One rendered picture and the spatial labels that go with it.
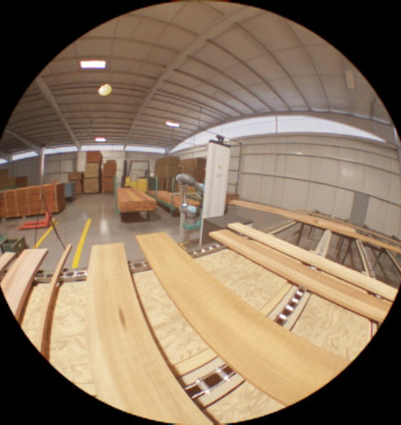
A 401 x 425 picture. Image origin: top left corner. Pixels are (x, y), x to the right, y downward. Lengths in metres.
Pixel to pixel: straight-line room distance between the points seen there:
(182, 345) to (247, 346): 0.20
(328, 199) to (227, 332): 9.30
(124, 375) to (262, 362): 0.36
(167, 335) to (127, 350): 0.15
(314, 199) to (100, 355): 9.74
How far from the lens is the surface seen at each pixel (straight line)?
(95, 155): 11.16
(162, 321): 0.56
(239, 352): 0.48
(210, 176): 1.73
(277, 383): 0.49
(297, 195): 9.86
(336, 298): 0.86
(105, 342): 0.51
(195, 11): 6.26
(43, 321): 0.67
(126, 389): 0.45
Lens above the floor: 1.31
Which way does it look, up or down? 14 degrees down
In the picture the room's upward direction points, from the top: 5 degrees clockwise
